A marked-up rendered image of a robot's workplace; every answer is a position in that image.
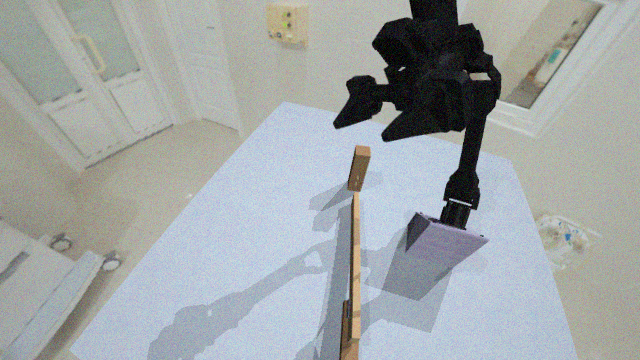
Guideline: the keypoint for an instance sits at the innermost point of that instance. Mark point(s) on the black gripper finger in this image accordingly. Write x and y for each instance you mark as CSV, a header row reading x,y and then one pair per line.
x,y
355,110
428,113

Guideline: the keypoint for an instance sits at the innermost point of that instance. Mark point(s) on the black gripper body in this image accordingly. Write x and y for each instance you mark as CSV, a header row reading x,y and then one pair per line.
x,y
403,86

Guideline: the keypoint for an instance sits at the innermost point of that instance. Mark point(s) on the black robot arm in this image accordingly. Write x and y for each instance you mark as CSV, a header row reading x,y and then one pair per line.
x,y
434,31

